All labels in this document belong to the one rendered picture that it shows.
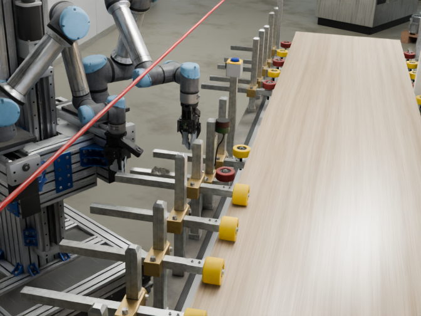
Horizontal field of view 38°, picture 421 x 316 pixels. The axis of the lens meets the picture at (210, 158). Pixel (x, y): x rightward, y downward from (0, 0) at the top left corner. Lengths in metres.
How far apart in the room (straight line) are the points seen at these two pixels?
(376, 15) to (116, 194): 5.79
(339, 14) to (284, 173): 6.89
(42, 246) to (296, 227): 1.34
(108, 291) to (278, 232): 1.18
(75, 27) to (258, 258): 1.07
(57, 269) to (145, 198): 1.19
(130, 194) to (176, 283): 2.09
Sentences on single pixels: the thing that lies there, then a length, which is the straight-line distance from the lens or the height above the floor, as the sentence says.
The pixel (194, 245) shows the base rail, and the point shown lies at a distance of 2.43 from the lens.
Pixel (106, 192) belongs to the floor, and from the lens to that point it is 4.30.
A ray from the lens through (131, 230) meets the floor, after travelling 3.85.
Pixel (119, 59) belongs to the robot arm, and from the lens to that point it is 2.78.
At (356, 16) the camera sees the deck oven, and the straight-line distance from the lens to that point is 9.22.
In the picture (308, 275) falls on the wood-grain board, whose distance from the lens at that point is 1.97.
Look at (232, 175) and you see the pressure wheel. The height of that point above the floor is 0.90.
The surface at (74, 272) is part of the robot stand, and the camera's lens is 3.16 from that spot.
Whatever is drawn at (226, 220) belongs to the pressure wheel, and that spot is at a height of 0.98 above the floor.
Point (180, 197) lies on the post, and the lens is 2.09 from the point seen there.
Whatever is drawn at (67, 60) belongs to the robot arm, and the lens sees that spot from 2.55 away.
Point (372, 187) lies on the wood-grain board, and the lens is 2.56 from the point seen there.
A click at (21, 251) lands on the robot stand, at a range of 3.10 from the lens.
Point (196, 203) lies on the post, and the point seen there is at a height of 0.86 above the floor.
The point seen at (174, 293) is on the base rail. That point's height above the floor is 0.70.
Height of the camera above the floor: 2.03
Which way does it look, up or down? 25 degrees down
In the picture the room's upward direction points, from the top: 2 degrees clockwise
